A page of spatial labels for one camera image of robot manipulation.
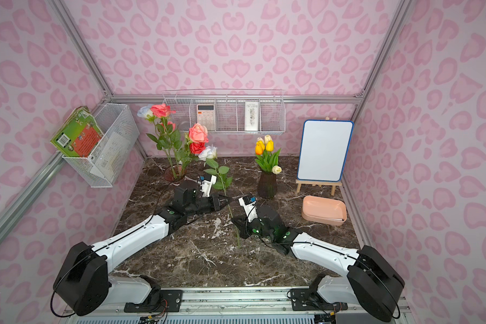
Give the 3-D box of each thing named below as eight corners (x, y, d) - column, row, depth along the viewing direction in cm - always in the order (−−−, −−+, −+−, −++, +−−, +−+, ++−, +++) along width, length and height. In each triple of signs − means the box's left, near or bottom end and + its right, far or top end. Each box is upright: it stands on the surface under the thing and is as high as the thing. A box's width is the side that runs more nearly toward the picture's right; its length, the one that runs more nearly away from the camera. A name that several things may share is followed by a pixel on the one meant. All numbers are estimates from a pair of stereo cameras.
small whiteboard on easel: (295, 194, 105) (310, 144, 79) (291, 168, 116) (302, 118, 90) (335, 193, 105) (363, 143, 79) (327, 168, 116) (349, 117, 90)
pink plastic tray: (301, 221, 95) (303, 218, 93) (302, 197, 104) (303, 193, 102) (346, 228, 93) (348, 225, 91) (342, 202, 102) (345, 199, 99)
